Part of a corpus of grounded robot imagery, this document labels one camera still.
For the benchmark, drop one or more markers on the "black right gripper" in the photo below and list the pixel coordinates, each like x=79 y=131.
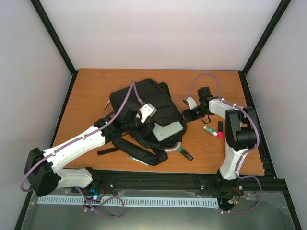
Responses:
x=190 y=117

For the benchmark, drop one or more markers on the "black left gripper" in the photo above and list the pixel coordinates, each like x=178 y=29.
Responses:
x=143 y=131

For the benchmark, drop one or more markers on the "grey book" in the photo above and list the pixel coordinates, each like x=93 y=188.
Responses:
x=163 y=132

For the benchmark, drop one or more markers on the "black student backpack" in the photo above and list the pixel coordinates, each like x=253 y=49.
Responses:
x=146 y=148

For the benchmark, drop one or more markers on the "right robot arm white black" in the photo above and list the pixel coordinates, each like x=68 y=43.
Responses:
x=241 y=131

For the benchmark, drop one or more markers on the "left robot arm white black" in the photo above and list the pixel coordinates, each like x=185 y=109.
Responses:
x=45 y=169

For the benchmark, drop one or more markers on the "white green glue stick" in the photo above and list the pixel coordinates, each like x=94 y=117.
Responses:
x=210 y=130

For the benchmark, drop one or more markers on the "green black highlighter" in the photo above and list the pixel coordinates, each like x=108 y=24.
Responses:
x=185 y=154

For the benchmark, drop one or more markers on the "silver pen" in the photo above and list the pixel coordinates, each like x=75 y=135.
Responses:
x=135 y=159

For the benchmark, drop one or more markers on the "pink black highlighter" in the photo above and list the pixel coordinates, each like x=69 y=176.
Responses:
x=220 y=130

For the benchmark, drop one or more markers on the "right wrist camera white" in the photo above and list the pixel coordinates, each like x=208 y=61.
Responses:
x=190 y=102

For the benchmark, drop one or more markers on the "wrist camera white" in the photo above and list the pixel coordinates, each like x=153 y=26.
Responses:
x=147 y=110
x=190 y=102

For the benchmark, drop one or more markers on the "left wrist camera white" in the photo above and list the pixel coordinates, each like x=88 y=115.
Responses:
x=147 y=110

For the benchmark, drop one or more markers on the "black aluminium rail base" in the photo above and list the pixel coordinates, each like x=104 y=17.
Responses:
x=111 y=182

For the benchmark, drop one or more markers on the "light blue cable duct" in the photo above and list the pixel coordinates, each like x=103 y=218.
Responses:
x=130 y=201

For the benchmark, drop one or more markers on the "right black frame post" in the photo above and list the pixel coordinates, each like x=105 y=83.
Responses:
x=266 y=35

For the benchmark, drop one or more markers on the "black frame post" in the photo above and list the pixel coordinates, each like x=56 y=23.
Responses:
x=266 y=35
x=37 y=5

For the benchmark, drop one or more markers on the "left black frame post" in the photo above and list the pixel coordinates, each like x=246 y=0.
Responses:
x=37 y=5

